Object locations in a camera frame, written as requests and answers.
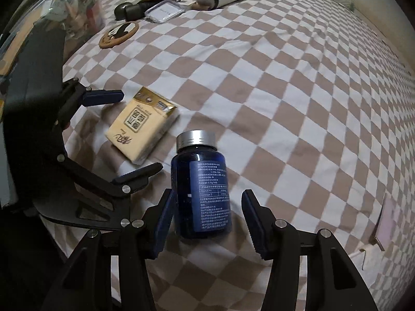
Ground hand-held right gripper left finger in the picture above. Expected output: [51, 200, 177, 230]
[42, 188, 177, 311]

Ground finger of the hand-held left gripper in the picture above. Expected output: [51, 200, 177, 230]
[56, 79, 125, 128]
[32, 155, 164, 231]

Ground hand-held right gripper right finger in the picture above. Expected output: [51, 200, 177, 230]
[241, 188, 378, 311]

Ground blue bottle with silver cap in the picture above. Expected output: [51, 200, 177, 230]
[170, 130, 233, 240]

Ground yellow tissue packet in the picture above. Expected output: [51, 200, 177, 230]
[106, 86, 181, 165]

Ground clear plastic zip bag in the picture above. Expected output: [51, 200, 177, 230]
[41, 0, 106, 41]

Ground round cork coaster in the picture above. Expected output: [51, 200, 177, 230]
[99, 21, 140, 49]

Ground clear square lidded container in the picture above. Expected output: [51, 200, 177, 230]
[144, 0, 186, 24]

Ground checkered bed sheet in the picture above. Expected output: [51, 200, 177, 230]
[53, 0, 415, 311]

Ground pink flat box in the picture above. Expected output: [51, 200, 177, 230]
[369, 197, 398, 252]

